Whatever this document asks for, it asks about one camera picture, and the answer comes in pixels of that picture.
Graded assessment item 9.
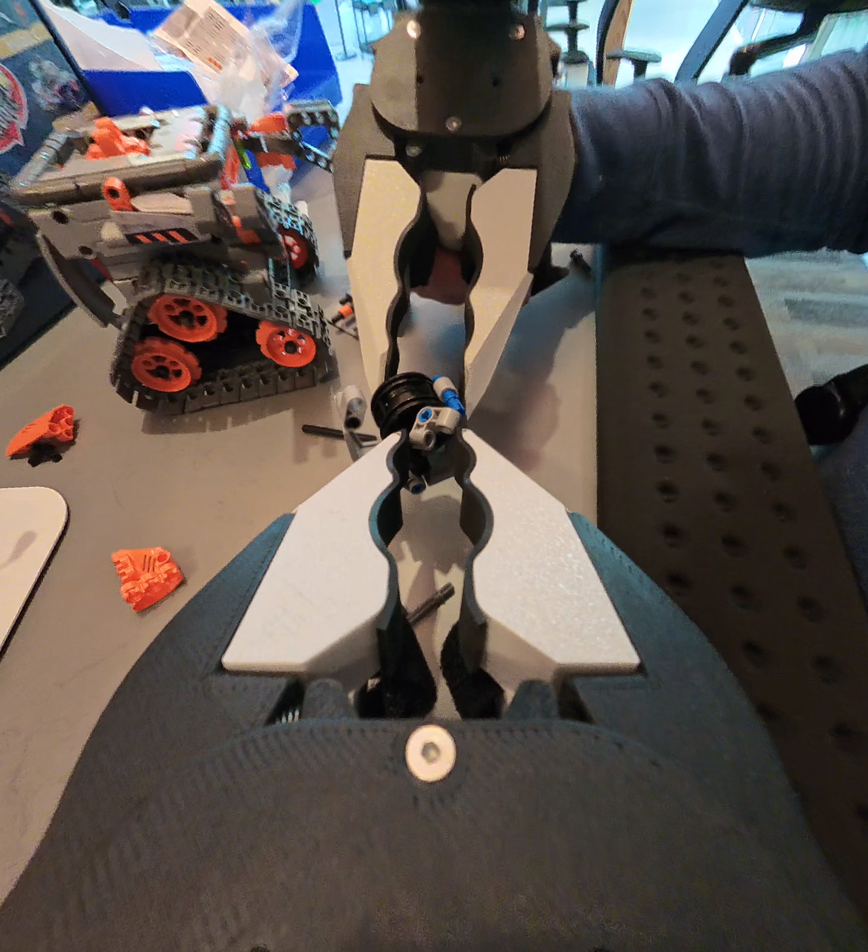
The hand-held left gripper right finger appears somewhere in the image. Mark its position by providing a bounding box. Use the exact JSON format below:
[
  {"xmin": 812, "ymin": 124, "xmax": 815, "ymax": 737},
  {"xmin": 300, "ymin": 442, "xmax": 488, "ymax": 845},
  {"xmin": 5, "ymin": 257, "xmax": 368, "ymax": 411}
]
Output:
[{"xmin": 460, "ymin": 431, "xmax": 642, "ymax": 704}]

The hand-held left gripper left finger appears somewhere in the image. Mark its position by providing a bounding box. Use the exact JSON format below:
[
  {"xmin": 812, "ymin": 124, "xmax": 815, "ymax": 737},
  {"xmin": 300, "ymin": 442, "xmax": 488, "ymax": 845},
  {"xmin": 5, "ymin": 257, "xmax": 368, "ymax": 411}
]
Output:
[{"xmin": 220, "ymin": 433, "xmax": 409, "ymax": 685}]

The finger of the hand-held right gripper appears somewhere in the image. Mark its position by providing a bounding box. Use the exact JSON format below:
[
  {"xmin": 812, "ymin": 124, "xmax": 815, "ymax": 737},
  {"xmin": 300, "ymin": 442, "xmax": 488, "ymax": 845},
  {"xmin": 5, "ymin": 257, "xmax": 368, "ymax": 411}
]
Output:
[
  {"xmin": 460, "ymin": 165, "xmax": 543, "ymax": 399},
  {"xmin": 348, "ymin": 156, "xmax": 431, "ymax": 388}
]

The grey cross connector piece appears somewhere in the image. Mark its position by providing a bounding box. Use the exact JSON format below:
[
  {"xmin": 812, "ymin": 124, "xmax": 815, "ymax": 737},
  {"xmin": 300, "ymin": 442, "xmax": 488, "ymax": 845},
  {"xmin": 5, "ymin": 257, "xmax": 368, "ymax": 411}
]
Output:
[{"xmin": 404, "ymin": 405, "xmax": 465, "ymax": 495}]

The person's right forearm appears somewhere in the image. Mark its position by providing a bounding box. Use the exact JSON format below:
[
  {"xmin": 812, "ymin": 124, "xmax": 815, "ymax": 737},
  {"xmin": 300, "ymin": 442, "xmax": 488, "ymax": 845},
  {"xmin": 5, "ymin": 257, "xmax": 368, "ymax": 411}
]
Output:
[{"xmin": 553, "ymin": 7, "xmax": 868, "ymax": 257}]

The person's right hand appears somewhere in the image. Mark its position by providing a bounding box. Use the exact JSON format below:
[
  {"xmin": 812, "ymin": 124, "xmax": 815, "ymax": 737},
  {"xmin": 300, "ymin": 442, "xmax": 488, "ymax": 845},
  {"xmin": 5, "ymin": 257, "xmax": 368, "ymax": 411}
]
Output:
[{"xmin": 415, "ymin": 245, "xmax": 483, "ymax": 304}]

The dark grey axle pin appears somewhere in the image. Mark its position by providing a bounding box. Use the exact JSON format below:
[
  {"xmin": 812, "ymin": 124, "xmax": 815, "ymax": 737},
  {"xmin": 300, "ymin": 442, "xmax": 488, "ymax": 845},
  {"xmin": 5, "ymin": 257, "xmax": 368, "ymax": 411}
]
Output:
[{"xmin": 406, "ymin": 582, "xmax": 456, "ymax": 626}]

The orange ribbed panel piece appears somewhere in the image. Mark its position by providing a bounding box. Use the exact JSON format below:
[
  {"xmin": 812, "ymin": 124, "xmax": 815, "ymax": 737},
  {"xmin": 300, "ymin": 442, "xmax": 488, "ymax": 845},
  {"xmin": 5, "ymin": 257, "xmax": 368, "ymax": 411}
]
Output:
[{"xmin": 112, "ymin": 546, "xmax": 184, "ymax": 613}]

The black office chair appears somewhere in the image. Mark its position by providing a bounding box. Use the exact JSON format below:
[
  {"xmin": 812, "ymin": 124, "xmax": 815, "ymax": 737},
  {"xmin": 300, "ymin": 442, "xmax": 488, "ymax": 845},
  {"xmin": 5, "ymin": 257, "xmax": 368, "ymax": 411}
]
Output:
[
  {"xmin": 553, "ymin": 0, "xmax": 666, "ymax": 86},
  {"xmin": 672, "ymin": 0, "xmax": 868, "ymax": 83}
]

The clear plastic bag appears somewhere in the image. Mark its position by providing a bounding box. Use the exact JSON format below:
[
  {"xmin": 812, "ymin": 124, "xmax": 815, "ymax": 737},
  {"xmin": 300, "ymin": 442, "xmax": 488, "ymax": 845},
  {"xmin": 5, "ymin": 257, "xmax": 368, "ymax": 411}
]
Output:
[{"xmin": 153, "ymin": 0, "xmax": 309, "ymax": 113}]

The grey orange tracked toy vehicle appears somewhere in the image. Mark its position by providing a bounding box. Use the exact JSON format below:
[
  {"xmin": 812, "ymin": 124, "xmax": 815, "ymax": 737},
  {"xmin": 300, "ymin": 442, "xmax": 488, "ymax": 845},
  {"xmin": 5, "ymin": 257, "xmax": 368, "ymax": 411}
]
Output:
[{"xmin": 10, "ymin": 100, "xmax": 340, "ymax": 416}]

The blue plastic box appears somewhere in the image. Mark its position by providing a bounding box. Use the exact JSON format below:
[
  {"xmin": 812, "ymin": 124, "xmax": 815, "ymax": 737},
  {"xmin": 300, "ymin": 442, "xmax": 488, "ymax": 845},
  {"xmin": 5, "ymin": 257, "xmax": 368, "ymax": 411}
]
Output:
[{"xmin": 40, "ymin": 0, "xmax": 343, "ymax": 187}]

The white rounded board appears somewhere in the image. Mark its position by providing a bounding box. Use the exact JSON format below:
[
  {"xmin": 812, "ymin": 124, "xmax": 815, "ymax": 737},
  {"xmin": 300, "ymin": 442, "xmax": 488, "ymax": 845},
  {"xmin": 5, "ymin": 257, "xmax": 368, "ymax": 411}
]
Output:
[{"xmin": 0, "ymin": 487, "xmax": 69, "ymax": 733}]

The orange angled hub piece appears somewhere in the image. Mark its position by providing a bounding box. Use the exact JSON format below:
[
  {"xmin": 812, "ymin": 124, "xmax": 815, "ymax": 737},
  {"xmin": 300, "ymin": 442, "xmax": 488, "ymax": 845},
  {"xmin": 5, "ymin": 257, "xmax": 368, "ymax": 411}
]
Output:
[{"xmin": 4, "ymin": 404, "xmax": 78, "ymax": 458}]

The printed toy box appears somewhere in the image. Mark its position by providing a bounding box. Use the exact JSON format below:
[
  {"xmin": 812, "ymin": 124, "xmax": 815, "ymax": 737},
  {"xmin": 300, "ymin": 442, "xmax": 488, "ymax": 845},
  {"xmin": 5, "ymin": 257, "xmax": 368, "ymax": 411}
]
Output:
[{"xmin": 0, "ymin": 0, "xmax": 100, "ymax": 406}]

